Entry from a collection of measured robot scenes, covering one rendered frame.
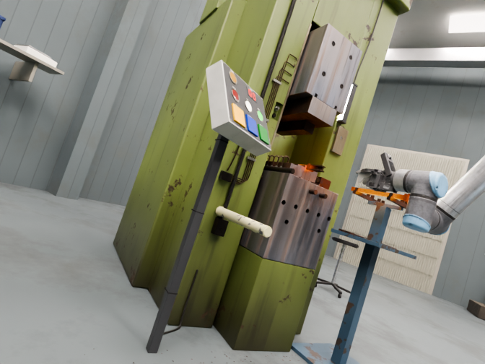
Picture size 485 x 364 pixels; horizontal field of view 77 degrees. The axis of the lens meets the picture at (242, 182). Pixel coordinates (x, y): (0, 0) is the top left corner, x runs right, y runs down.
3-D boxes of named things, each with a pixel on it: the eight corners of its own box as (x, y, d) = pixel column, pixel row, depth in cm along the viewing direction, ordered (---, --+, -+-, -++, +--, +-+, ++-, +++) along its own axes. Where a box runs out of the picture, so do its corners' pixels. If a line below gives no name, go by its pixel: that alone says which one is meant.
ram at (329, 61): (352, 120, 181) (371, 58, 184) (306, 91, 162) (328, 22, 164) (304, 124, 217) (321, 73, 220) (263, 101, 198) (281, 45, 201)
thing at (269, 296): (290, 352, 168) (315, 270, 171) (232, 350, 149) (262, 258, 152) (240, 305, 216) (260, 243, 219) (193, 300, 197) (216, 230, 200)
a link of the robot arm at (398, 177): (406, 166, 116) (419, 174, 121) (395, 165, 120) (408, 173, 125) (400, 188, 115) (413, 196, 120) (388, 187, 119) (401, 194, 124)
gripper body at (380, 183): (364, 185, 130) (389, 189, 120) (369, 167, 130) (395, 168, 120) (374, 191, 134) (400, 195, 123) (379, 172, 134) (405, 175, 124)
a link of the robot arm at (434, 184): (433, 196, 104) (441, 168, 105) (399, 191, 115) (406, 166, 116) (446, 203, 109) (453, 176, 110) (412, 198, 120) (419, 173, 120)
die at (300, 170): (313, 185, 171) (318, 171, 172) (287, 174, 161) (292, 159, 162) (271, 178, 208) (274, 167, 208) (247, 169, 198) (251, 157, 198)
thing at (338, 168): (300, 335, 198) (399, 12, 213) (270, 333, 185) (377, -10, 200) (263, 304, 236) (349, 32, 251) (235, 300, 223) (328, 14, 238)
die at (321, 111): (332, 126, 174) (337, 111, 174) (307, 112, 164) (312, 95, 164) (286, 129, 210) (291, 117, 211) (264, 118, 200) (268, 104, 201)
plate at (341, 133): (341, 155, 197) (348, 131, 198) (332, 150, 192) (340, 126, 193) (338, 155, 198) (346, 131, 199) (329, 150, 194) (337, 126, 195)
